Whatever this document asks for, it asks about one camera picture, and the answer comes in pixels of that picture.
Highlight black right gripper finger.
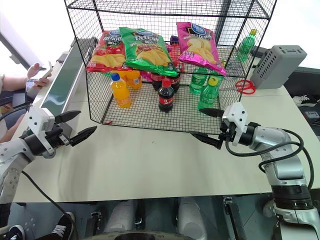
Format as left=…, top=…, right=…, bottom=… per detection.
left=189, top=131, right=223, bottom=150
left=199, top=107, right=225, bottom=118

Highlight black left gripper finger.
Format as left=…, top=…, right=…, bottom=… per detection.
left=69, top=125, right=98, bottom=147
left=55, top=110, right=82, bottom=124

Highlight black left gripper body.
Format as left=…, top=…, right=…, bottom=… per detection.
left=43, top=124, right=73, bottom=151

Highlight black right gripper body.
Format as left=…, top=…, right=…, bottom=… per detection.
left=218, top=119, right=237, bottom=146

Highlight white smartphone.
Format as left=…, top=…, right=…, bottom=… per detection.
left=37, top=61, right=54, bottom=81

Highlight green conveyor belt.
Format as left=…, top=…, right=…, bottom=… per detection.
left=32, top=36, right=100, bottom=137

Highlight person's bare hand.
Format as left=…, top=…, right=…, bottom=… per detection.
left=26, top=62, right=53, bottom=88

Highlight green soda bottle yellow cap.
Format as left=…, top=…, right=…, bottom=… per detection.
left=188, top=66, right=210, bottom=95
left=197, top=76, right=221, bottom=112
left=210, top=70, right=225, bottom=86
left=236, top=29, right=258, bottom=63

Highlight person's bare leg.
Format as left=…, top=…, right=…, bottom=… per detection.
left=0, top=119, right=17, bottom=143

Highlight orange soda bottle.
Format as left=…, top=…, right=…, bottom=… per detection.
left=124, top=69, right=143, bottom=90
left=110, top=72, right=133, bottom=109

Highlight pink potato chips bag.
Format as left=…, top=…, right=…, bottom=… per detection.
left=176, top=21, right=228, bottom=77

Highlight red snack pack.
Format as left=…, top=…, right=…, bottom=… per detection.
left=165, top=42, right=186, bottom=71

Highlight red potato chips bag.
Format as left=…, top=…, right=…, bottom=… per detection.
left=86, top=30, right=133, bottom=73

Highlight grey plastic vented box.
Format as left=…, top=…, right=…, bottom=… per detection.
left=249, top=44, right=308, bottom=90

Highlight pink snack pack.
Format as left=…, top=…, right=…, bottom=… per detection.
left=139, top=70, right=154, bottom=83

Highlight white robot leg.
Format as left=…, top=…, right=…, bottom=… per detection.
left=177, top=197, right=208, bottom=240
left=103, top=199, right=138, bottom=234

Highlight black white laced shoe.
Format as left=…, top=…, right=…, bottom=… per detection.
left=292, top=94, right=319, bottom=106

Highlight white power strip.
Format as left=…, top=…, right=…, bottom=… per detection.
left=303, top=111, right=320, bottom=123

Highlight green potato chips bag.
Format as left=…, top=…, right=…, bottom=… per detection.
left=118, top=26, right=181, bottom=78

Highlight black white sneaker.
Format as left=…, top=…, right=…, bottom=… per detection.
left=0, top=224, right=26, bottom=240
left=50, top=211, right=76, bottom=240

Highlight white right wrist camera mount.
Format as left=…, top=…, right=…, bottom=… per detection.
left=221, top=102, right=250, bottom=147

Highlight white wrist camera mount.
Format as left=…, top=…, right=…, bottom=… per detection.
left=26, top=106, right=56, bottom=159
left=221, top=102, right=250, bottom=147

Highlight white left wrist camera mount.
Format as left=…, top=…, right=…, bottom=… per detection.
left=26, top=106, right=56, bottom=159

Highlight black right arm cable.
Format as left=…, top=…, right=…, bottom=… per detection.
left=223, top=128, right=315, bottom=191

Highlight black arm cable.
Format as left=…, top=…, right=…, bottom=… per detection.
left=21, top=170, right=77, bottom=240
left=223, top=128, right=315, bottom=191

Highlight red handled scissors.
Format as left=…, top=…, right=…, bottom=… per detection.
left=234, top=79, right=257, bottom=95

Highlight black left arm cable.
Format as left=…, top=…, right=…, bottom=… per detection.
left=21, top=170, right=77, bottom=240

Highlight black wire mesh rack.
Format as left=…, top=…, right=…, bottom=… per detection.
left=63, top=0, right=278, bottom=135

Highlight black table leg bracket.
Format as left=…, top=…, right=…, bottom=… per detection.
left=221, top=196, right=242, bottom=240

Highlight white panel grey frame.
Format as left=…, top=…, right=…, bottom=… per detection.
left=0, top=13, right=45, bottom=71

